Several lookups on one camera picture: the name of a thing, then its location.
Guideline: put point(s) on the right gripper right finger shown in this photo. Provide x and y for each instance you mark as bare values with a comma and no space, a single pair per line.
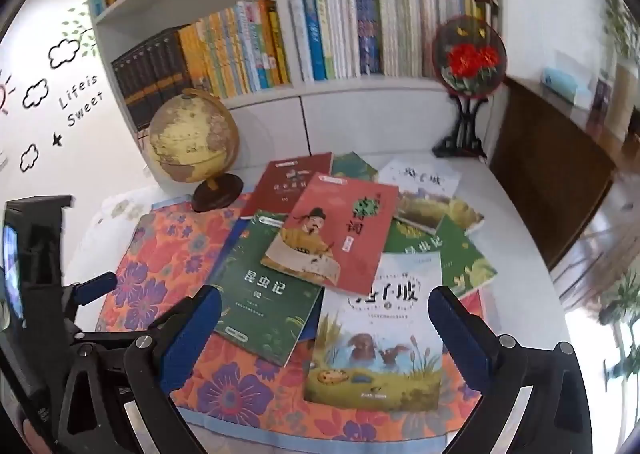
486,366

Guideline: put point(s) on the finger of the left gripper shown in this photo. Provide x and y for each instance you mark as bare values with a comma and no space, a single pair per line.
175,318
88,291

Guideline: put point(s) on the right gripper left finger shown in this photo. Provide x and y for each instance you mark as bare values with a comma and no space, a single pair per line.
156,365

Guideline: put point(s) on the green insect book 02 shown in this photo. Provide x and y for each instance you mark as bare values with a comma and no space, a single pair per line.
263,311

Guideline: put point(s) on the green insect book 03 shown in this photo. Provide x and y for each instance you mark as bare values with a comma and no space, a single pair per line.
464,268

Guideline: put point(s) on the white rabbit hill book 2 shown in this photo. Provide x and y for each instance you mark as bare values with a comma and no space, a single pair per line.
380,352

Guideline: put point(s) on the dark red fairy tale book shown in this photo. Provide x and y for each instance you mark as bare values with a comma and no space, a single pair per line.
282,182

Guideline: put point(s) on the red poetry book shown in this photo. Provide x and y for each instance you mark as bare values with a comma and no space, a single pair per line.
335,234

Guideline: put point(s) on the floral orange table mat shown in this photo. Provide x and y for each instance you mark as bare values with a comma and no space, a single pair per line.
231,391

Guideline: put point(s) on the large blue book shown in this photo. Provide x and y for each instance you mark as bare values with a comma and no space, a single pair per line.
233,236

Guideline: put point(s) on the antique yellow globe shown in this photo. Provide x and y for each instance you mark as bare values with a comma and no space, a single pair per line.
193,138

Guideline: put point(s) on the white rabbit hill book far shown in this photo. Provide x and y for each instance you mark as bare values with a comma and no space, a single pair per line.
427,194

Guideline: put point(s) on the dark wooden cabinet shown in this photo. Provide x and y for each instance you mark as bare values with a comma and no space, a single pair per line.
555,162

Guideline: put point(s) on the black book set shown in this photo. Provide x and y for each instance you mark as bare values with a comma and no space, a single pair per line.
150,74

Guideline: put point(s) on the dark green insect book far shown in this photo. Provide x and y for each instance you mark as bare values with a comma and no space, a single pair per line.
351,165

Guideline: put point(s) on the yellow orange book row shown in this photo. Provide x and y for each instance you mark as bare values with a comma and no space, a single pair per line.
236,51

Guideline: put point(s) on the light blue box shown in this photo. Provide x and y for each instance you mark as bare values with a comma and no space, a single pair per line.
567,87

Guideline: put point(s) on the round embroidered flower ornament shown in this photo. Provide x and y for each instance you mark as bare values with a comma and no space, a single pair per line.
469,59

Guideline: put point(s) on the white bookshelf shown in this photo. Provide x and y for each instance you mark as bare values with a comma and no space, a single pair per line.
369,115

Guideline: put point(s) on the white blue book row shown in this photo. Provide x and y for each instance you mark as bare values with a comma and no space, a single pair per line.
345,39

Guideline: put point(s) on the potted green plant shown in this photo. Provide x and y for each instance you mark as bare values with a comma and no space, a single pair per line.
622,28

